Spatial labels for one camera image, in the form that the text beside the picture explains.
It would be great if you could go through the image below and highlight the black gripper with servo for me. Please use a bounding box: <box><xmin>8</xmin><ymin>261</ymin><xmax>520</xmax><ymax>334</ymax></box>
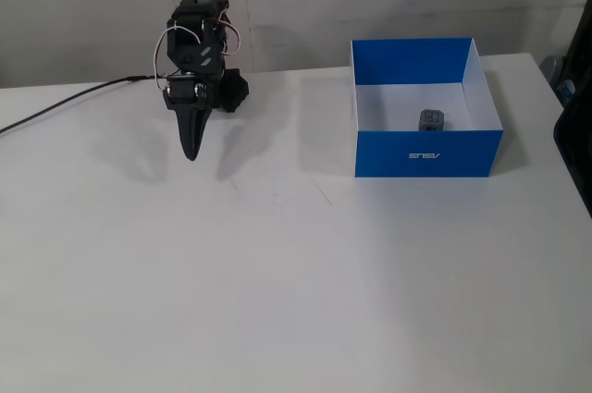
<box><xmin>162</xmin><ymin>71</ymin><xmax>219</xmax><ymax>163</ymax></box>

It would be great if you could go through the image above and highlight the small gray cube block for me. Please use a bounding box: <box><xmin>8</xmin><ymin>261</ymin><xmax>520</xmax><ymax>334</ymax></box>
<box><xmin>417</xmin><ymin>108</ymin><xmax>448</xmax><ymax>133</ymax></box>

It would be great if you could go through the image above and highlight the black honeycomb robot base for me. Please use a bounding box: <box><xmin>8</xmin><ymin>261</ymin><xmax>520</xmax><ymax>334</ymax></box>
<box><xmin>218</xmin><ymin>68</ymin><xmax>252</xmax><ymax>115</ymax></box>

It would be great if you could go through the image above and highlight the blue cardboard box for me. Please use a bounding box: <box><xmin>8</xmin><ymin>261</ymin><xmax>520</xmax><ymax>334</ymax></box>
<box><xmin>350</xmin><ymin>36</ymin><xmax>505</xmax><ymax>179</ymax></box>

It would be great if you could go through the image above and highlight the gray object with blue label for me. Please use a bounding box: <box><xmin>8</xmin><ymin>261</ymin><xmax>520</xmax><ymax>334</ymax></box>
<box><xmin>540</xmin><ymin>54</ymin><xmax>577</xmax><ymax>110</ymax></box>

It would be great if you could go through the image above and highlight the large black case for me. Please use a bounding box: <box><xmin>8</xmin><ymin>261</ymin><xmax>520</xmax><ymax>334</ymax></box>
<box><xmin>552</xmin><ymin>0</ymin><xmax>592</xmax><ymax>221</ymax></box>

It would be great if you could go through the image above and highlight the black power cable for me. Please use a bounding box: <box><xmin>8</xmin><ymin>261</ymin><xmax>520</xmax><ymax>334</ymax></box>
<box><xmin>0</xmin><ymin>73</ymin><xmax>167</xmax><ymax>136</ymax></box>

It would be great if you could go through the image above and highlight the white servo wire loop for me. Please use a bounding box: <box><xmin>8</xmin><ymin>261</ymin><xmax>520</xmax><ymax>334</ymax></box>
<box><xmin>151</xmin><ymin>26</ymin><xmax>204</xmax><ymax>92</ymax></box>

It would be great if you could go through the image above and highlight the red white servo wire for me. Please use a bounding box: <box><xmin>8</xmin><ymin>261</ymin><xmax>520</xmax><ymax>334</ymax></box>
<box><xmin>206</xmin><ymin>13</ymin><xmax>244</xmax><ymax>59</ymax></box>

